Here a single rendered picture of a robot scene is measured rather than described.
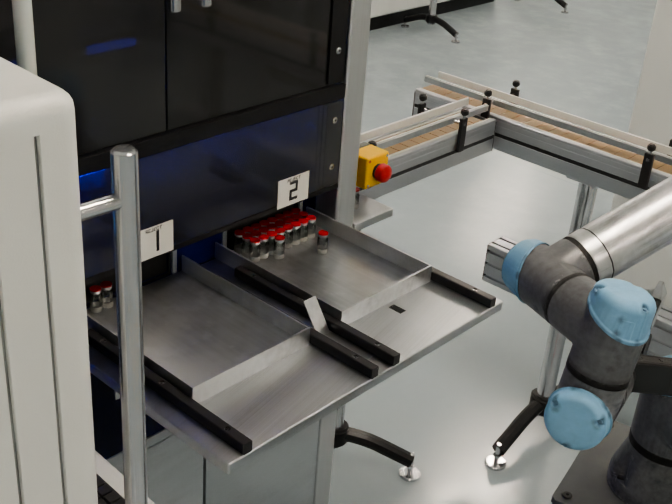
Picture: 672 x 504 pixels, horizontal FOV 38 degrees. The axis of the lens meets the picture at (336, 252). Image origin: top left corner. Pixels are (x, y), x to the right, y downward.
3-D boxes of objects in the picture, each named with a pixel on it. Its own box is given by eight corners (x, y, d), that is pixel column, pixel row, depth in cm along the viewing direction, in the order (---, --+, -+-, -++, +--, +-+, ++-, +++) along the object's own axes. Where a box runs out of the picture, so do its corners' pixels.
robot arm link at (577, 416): (618, 406, 110) (593, 468, 113) (639, 370, 119) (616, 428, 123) (552, 377, 113) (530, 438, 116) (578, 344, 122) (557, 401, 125)
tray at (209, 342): (67, 317, 173) (65, 300, 171) (183, 270, 190) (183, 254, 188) (192, 406, 153) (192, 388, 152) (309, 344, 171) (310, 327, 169)
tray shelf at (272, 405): (43, 337, 170) (42, 328, 169) (321, 222, 217) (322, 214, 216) (228, 475, 143) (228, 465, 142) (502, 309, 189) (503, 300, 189)
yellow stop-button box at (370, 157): (340, 179, 214) (342, 148, 211) (362, 171, 219) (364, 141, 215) (366, 191, 210) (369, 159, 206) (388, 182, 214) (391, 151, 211)
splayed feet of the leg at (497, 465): (477, 462, 282) (484, 423, 275) (569, 392, 315) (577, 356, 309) (501, 476, 277) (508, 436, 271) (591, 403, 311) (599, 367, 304)
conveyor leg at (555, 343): (520, 410, 292) (566, 173, 256) (536, 398, 298) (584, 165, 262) (546, 425, 287) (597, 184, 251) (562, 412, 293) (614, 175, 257)
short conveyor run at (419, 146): (321, 226, 220) (326, 160, 212) (273, 202, 229) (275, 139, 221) (497, 152, 265) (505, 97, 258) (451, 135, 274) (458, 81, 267)
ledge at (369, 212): (309, 210, 222) (309, 202, 221) (347, 195, 230) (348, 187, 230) (354, 232, 214) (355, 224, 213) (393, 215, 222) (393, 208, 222)
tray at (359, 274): (214, 258, 195) (214, 242, 194) (306, 220, 213) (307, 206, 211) (340, 328, 176) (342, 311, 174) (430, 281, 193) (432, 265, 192)
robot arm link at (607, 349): (561, 262, 116) (534, 342, 120) (625, 309, 107) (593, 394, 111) (611, 261, 119) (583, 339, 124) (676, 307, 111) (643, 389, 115)
